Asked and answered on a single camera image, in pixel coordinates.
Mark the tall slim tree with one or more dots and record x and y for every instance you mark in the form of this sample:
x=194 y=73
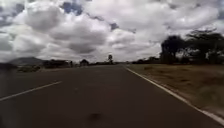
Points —
x=110 y=58

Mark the grey asphalt road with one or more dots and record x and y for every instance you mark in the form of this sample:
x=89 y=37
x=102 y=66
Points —
x=100 y=96

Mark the group of tall dark trees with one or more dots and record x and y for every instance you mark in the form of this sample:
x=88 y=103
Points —
x=171 y=46

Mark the dry grass verge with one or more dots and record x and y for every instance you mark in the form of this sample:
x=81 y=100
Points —
x=186 y=80

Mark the distant hill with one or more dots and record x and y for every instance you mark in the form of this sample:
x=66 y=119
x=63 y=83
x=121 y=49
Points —
x=26 y=61

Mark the white dashed centre line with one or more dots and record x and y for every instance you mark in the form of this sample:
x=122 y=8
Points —
x=30 y=90

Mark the white road edge line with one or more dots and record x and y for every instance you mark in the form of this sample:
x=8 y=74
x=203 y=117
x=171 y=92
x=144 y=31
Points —
x=215 y=116

